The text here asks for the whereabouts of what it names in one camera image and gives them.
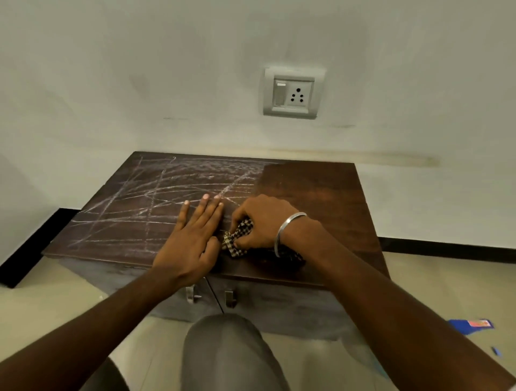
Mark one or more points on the person's left hand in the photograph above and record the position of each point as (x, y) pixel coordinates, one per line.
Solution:
(189, 249)

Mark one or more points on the person's right hand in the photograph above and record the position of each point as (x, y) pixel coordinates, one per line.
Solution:
(266, 221)

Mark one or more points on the checkered cloth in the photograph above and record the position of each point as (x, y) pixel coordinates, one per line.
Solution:
(238, 237)

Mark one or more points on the dark wooden cabinet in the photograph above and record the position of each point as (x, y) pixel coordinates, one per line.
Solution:
(322, 201)

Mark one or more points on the blue-capped spray bottle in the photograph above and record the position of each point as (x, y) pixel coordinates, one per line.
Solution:
(467, 325)

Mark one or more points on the person's right forearm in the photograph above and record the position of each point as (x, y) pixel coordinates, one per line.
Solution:
(403, 322)

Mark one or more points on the person's left forearm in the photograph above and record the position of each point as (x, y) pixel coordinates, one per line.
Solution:
(88, 334)

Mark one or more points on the person's right leg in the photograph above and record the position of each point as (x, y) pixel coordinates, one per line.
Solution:
(229, 354)

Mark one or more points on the person's leg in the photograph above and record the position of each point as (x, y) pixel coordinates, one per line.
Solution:
(105, 378)
(229, 354)

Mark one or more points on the person's left leg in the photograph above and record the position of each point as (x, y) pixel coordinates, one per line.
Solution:
(105, 378)

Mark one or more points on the silver bangle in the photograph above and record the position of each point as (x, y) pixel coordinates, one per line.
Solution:
(282, 229)

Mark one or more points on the black skirting board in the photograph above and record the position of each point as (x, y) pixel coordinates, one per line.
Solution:
(443, 249)

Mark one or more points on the small blue scrap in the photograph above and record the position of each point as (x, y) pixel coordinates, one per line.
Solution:
(496, 351)

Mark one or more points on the small white wall socket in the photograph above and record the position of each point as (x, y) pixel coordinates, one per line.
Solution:
(293, 92)

